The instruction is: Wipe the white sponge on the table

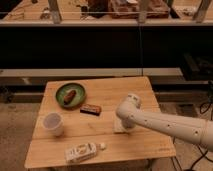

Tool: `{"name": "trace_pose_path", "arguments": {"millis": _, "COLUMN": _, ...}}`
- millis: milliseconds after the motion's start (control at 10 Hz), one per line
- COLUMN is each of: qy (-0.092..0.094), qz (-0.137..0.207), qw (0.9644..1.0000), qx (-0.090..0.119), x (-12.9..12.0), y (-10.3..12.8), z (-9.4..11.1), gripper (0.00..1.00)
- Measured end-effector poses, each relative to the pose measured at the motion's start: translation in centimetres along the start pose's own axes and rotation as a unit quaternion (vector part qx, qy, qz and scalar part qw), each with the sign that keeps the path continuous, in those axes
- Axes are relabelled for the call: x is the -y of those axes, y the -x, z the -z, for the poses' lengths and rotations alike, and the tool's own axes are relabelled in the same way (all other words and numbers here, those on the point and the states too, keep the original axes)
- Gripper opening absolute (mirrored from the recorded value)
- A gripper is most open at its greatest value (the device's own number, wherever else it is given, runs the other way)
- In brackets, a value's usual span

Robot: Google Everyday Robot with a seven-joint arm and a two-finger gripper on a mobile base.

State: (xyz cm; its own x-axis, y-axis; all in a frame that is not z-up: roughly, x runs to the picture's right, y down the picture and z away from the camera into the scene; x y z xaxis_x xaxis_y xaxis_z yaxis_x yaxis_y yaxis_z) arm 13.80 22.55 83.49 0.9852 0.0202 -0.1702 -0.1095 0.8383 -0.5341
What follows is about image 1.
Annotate brown snack bar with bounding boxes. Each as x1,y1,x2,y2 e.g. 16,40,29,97
80,104,102,116

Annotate green plate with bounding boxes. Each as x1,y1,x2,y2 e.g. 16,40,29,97
55,83,86,109

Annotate metal shelf rack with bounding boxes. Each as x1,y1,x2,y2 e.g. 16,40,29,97
0,0,213,27

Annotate black cables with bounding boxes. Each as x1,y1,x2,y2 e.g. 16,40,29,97
170,79,213,171

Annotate brown food piece on plate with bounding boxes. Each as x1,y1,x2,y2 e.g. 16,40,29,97
64,90,76,104

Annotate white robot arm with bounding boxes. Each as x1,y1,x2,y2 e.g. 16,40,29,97
116,93,213,152

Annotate wooden table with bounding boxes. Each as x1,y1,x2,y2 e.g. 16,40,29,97
25,77,176,169

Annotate white plastic cup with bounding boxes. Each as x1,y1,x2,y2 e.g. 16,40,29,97
43,113,64,137

